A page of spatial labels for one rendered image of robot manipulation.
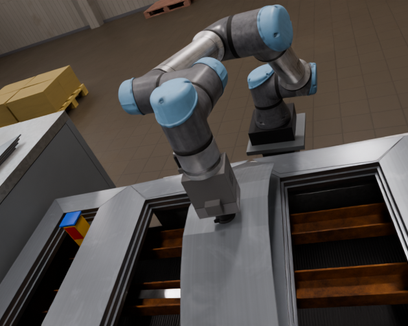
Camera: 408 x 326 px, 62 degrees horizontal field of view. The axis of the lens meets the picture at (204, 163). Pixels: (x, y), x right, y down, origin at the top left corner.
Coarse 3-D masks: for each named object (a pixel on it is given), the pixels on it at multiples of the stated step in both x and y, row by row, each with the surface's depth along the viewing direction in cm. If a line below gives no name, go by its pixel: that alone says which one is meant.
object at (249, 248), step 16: (192, 240) 70; (208, 240) 68; (224, 240) 67; (240, 240) 66; (256, 240) 65; (192, 256) 68; (208, 256) 66; (224, 256) 65; (240, 256) 64; (256, 256) 63; (192, 272) 66
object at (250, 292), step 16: (208, 272) 65; (224, 272) 64; (240, 272) 63; (256, 272) 62; (272, 272) 61; (192, 288) 65; (208, 288) 63; (224, 288) 62; (240, 288) 61; (256, 288) 60; (272, 288) 60; (192, 304) 63; (208, 304) 62; (224, 304) 61; (240, 304) 60; (256, 304) 59; (272, 304) 58
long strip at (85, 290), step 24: (120, 192) 121; (96, 216) 115; (120, 216) 111; (96, 240) 106; (120, 240) 102; (72, 264) 101; (96, 264) 97; (120, 264) 94; (72, 288) 93; (96, 288) 90; (48, 312) 90; (72, 312) 87; (96, 312) 84
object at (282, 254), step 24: (336, 168) 95; (360, 168) 94; (384, 192) 87; (144, 216) 110; (288, 216) 92; (48, 240) 114; (288, 240) 86; (48, 264) 111; (288, 264) 79; (24, 288) 102; (120, 288) 91; (288, 288) 74; (120, 312) 88; (288, 312) 69
